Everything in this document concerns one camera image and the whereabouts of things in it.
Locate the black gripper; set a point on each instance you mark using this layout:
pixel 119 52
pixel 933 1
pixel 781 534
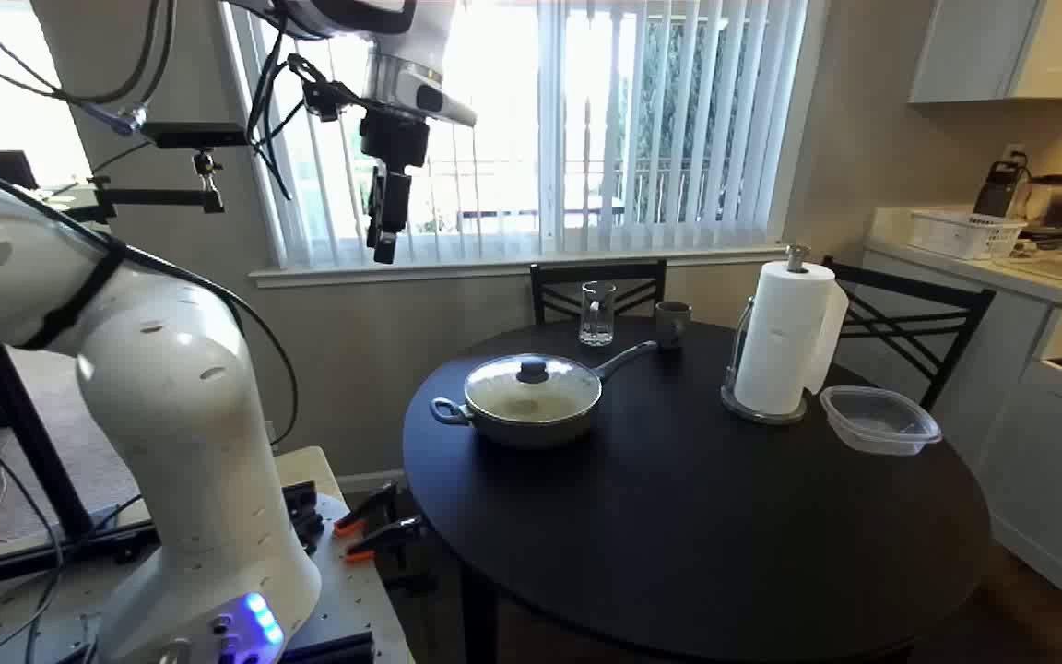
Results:
pixel 395 138

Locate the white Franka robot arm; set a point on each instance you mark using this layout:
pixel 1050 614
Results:
pixel 176 408

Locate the clear glass jar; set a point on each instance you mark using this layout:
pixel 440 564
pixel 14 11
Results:
pixel 596 318

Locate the white vertical window blinds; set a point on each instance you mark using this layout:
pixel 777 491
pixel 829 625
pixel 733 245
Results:
pixel 629 122

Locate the orange black clamp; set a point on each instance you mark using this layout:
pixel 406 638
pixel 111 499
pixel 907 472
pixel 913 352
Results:
pixel 386 539
pixel 369 501

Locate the dark drinking cup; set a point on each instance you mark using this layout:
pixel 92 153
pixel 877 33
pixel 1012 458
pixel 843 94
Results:
pixel 674 330

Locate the robot mounting bench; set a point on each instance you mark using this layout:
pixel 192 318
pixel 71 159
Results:
pixel 360 591

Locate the metal paper towel holder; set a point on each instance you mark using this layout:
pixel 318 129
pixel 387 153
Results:
pixel 739 408

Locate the white paper towel roll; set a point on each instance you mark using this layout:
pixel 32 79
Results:
pixel 784 336

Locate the clear plastic food container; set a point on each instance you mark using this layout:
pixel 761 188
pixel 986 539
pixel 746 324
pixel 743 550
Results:
pixel 881 423

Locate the clear plastic storage bin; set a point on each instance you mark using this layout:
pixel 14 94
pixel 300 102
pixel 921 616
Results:
pixel 960 228

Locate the black countertop appliance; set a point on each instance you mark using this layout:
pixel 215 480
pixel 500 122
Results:
pixel 1002 185

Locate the white kitchen counter cabinet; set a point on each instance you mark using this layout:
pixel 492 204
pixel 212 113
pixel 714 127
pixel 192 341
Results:
pixel 1061 445

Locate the black camera stand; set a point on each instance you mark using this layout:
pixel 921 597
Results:
pixel 28 445

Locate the white wall cabinet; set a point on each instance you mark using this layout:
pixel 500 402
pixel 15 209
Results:
pixel 1012 49

